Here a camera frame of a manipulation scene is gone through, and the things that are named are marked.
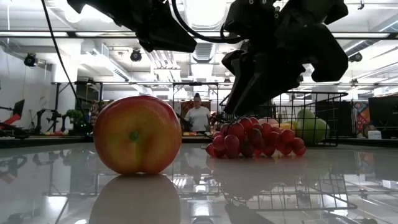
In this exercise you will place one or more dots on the person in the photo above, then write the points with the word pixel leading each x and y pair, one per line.
pixel 199 119

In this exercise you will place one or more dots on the black metal frame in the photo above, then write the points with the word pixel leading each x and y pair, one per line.
pixel 196 83

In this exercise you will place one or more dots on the black ceiling spotlight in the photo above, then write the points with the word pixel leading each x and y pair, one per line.
pixel 355 57
pixel 30 59
pixel 136 56

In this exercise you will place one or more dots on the red grape bunch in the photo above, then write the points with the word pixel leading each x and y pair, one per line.
pixel 248 140

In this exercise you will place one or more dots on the colourful patterned cloth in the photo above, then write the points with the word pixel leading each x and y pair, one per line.
pixel 362 121

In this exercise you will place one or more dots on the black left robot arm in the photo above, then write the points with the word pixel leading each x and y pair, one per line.
pixel 73 3

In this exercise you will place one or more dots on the red black background robot arm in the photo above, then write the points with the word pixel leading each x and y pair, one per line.
pixel 17 109

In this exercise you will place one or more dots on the green potted plant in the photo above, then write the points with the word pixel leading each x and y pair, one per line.
pixel 74 115

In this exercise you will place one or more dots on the black monitor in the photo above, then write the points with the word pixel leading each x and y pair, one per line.
pixel 384 109

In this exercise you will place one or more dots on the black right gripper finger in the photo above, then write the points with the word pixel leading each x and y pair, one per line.
pixel 261 81
pixel 329 59

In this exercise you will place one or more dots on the pale pink peach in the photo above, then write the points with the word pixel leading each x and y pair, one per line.
pixel 269 120

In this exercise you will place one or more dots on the white box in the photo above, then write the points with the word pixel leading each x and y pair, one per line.
pixel 374 134

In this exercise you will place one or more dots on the long ceiling light strip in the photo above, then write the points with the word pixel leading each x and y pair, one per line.
pixel 367 35

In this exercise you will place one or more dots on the yellow orange mango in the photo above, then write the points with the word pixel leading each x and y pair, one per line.
pixel 284 126

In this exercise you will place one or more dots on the green pear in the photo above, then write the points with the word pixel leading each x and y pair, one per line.
pixel 311 129

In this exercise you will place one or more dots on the black panel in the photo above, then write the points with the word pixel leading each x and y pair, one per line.
pixel 339 118

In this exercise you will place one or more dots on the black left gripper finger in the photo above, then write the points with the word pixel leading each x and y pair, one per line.
pixel 171 42

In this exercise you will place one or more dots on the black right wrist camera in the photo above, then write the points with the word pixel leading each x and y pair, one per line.
pixel 252 18

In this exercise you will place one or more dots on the red-yellow apple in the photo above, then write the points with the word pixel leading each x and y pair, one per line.
pixel 136 137

